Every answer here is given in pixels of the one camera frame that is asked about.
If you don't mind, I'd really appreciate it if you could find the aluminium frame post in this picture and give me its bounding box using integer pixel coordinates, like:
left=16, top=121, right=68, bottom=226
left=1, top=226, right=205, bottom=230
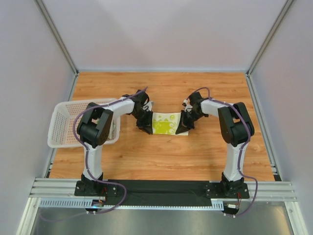
left=34, top=0, right=79, bottom=75
left=246, top=0, right=295, bottom=77

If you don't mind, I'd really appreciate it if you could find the right aluminium frame post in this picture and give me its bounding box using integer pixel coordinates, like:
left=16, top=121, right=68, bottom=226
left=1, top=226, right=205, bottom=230
left=246, top=0, right=295, bottom=77

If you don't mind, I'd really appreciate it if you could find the green dinosaur pattern towel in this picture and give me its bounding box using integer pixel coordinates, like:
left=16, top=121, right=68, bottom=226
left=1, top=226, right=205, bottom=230
left=110, top=120, right=116, bottom=140

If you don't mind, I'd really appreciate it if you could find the white perforated plastic basket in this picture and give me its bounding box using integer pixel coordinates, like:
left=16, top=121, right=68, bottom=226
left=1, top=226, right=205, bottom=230
left=47, top=98, right=116, bottom=148

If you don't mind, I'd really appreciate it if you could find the aluminium front rail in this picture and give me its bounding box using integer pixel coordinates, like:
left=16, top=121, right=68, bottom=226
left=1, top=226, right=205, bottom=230
left=29, top=178, right=297, bottom=202

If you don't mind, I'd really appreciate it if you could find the white slotted cable duct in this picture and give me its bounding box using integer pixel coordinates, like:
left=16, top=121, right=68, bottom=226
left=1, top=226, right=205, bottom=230
left=39, top=198, right=224, bottom=210

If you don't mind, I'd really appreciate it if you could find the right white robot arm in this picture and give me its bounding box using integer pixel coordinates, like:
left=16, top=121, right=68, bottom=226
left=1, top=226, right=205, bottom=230
left=176, top=91, right=254, bottom=199

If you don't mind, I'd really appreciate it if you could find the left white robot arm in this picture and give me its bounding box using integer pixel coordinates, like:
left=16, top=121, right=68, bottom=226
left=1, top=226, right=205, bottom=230
left=73, top=89, right=153, bottom=196

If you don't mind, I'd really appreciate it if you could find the left aluminium frame post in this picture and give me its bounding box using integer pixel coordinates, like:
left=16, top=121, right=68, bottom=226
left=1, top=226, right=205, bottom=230
left=34, top=0, right=79, bottom=75

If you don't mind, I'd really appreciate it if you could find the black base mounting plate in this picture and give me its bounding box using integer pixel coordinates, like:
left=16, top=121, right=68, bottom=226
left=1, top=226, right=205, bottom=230
left=85, top=180, right=238, bottom=207

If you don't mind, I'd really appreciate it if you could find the lime yellow towel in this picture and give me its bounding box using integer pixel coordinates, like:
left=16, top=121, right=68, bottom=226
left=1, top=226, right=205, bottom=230
left=152, top=113, right=180, bottom=135

